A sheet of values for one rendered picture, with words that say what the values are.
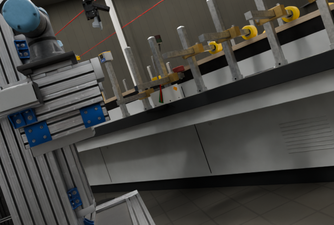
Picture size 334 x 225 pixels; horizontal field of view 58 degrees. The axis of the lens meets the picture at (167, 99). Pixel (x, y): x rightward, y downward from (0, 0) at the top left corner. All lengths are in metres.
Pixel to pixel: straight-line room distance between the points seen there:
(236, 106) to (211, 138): 0.48
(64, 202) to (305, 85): 1.24
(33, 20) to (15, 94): 0.28
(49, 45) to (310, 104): 1.33
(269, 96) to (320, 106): 0.29
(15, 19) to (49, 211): 0.84
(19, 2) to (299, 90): 1.25
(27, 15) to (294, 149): 1.51
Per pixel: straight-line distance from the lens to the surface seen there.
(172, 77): 1.91
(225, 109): 1.76
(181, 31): 1.84
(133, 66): 2.15
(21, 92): 1.21
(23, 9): 1.25
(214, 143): 2.14
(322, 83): 1.54
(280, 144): 1.92
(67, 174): 1.56
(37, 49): 1.35
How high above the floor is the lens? 0.73
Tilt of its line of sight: level
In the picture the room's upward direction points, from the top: 19 degrees counter-clockwise
